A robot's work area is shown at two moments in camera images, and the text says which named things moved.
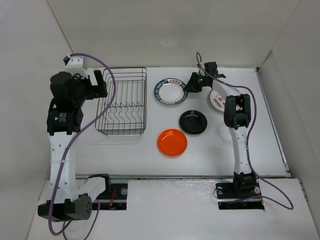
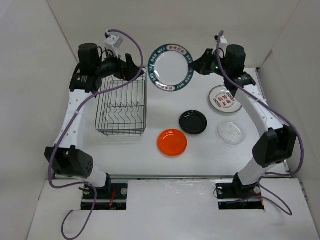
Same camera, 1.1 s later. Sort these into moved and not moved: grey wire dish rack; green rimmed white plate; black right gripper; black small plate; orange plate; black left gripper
Moved: green rimmed white plate; black left gripper; black right gripper
Not moved: grey wire dish rack; black small plate; orange plate
